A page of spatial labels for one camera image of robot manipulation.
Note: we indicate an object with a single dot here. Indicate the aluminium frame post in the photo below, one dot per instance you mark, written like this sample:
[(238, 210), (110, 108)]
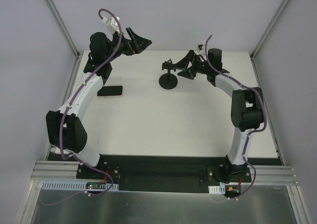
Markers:
[(274, 20), (64, 31)]

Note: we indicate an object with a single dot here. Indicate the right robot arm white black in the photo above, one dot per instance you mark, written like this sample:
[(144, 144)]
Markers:
[(247, 109)]

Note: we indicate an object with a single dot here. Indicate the aluminium front rail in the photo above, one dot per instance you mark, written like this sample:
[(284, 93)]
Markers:
[(121, 168)]

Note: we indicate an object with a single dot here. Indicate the right aluminium frame post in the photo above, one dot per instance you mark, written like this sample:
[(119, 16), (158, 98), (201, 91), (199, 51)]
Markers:
[(274, 20)]

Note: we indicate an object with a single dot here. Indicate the white cable duct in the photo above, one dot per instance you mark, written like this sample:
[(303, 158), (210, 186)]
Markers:
[(224, 189), (79, 186)]

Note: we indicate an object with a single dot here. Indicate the right white cable duct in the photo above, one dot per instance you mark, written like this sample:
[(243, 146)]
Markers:
[(224, 189)]

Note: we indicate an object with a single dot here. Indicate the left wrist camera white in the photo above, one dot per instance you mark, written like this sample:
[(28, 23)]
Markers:
[(111, 24)]

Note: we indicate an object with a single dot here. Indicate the black phone stand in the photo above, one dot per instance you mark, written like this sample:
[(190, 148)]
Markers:
[(168, 80)]

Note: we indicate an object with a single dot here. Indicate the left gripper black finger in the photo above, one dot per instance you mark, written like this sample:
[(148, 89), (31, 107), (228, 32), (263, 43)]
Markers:
[(132, 41), (140, 43)]

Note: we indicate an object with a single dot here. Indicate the left white cable duct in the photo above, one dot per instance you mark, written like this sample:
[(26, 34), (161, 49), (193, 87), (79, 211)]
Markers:
[(79, 186)]

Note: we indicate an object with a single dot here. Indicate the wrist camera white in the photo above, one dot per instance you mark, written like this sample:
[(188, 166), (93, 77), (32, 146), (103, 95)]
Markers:
[(200, 49), (111, 24)]

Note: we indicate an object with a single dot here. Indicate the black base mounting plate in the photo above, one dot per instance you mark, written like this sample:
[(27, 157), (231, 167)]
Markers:
[(165, 184)]

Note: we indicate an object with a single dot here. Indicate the black phone beige case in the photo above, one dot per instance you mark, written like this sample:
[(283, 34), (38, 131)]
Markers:
[(110, 91)]

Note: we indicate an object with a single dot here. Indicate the left aluminium frame post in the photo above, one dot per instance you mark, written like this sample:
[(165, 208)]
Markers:
[(64, 31)]

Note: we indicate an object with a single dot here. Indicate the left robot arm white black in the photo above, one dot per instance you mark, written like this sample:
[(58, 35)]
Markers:
[(64, 126)]

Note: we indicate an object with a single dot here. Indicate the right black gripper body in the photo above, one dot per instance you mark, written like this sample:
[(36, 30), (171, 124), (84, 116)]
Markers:
[(192, 64)]

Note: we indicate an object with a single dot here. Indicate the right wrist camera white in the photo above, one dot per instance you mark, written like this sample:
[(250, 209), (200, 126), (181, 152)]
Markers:
[(200, 49)]

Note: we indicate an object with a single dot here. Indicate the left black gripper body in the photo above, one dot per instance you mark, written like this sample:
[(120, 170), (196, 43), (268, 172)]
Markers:
[(130, 43)]

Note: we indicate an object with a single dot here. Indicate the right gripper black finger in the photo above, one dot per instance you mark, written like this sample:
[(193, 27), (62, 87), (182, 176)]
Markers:
[(183, 64), (188, 74)]

